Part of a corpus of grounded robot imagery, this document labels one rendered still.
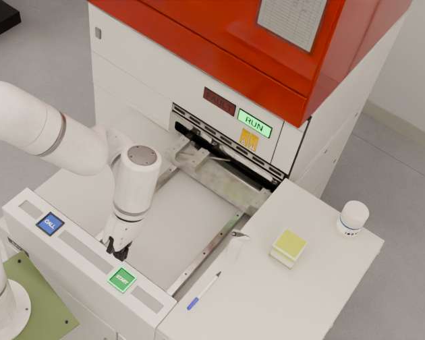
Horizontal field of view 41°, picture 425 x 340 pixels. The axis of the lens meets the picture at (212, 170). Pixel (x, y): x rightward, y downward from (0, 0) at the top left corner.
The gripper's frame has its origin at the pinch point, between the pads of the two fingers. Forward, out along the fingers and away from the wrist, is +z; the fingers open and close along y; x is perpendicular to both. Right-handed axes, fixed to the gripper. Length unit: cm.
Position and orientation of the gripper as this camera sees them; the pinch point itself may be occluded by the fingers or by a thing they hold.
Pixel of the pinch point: (120, 251)
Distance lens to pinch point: 140.4
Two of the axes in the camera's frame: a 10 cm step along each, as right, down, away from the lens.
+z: -2.4, 7.2, 6.6
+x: 8.0, 5.3, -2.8
